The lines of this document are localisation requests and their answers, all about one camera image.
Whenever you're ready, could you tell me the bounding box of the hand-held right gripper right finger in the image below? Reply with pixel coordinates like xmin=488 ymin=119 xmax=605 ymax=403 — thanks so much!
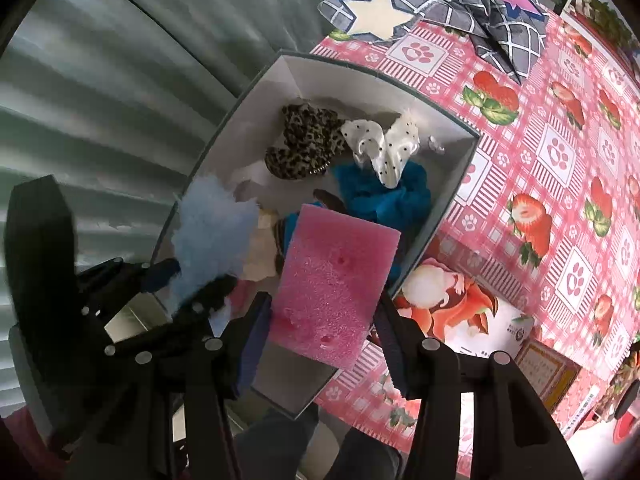
xmin=372 ymin=292 xmax=583 ymax=480

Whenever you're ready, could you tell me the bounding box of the grey checked blanket with star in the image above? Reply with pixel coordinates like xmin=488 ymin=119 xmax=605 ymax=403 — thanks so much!
xmin=317 ymin=0 xmax=551 ymax=85

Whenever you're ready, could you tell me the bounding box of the pink and black fuzzy sock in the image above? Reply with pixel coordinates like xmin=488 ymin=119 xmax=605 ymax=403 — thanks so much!
xmin=227 ymin=279 xmax=257 ymax=318

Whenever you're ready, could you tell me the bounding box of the white polka dot scrunchie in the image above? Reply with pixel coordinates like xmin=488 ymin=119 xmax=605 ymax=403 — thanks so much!
xmin=341 ymin=112 xmax=421 ymax=190

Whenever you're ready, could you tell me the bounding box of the person's left forearm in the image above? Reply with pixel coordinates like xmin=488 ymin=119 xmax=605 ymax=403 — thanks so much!
xmin=0 ymin=405 xmax=71 ymax=480

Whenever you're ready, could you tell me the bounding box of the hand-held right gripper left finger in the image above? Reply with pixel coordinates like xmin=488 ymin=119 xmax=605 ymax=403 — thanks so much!
xmin=65 ymin=291 xmax=273 ymax=480

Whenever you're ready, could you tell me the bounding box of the light blue furry cloth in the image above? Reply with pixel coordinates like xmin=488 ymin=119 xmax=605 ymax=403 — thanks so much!
xmin=167 ymin=176 xmax=261 ymax=321

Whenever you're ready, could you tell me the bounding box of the red round container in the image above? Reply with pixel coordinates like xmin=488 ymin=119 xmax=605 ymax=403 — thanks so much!
xmin=612 ymin=395 xmax=640 ymax=443

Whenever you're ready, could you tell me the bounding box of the potted green plant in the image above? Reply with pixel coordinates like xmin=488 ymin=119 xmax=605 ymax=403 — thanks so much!
xmin=572 ymin=0 xmax=636 ymax=48

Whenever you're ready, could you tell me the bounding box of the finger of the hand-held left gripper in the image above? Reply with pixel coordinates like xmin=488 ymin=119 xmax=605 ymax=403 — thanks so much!
xmin=74 ymin=257 xmax=182 ymax=312
xmin=101 ymin=274 xmax=239 ymax=360

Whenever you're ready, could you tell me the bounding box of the grey curtain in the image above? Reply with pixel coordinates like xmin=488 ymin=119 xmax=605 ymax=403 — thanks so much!
xmin=0 ymin=0 xmax=361 ymax=411

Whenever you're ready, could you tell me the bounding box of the strawberry printed pink tablecloth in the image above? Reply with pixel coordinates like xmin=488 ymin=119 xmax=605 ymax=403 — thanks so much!
xmin=310 ymin=0 xmax=640 ymax=456

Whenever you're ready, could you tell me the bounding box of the pink sponge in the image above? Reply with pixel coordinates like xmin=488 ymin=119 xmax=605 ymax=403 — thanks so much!
xmin=267 ymin=203 xmax=402 ymax=372

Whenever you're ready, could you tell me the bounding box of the person's right leg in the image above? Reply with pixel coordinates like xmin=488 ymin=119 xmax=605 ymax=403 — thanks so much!
xmin=325 ymin=427 xmax=403 ymax=480

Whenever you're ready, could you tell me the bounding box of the leopard print scrunchie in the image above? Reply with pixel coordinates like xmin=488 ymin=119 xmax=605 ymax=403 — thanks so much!
xmin=264 ymin=102 xmax=347 ymax=181

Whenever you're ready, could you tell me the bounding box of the white storage box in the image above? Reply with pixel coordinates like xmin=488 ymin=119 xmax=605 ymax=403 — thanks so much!
xmin=150 ymin=49 xmax=482 ymax=421

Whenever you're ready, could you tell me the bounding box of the yellow cardboard carton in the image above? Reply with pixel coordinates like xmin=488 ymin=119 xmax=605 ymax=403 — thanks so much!
xmin=515 ymin=340 xmax=583 ymax=413

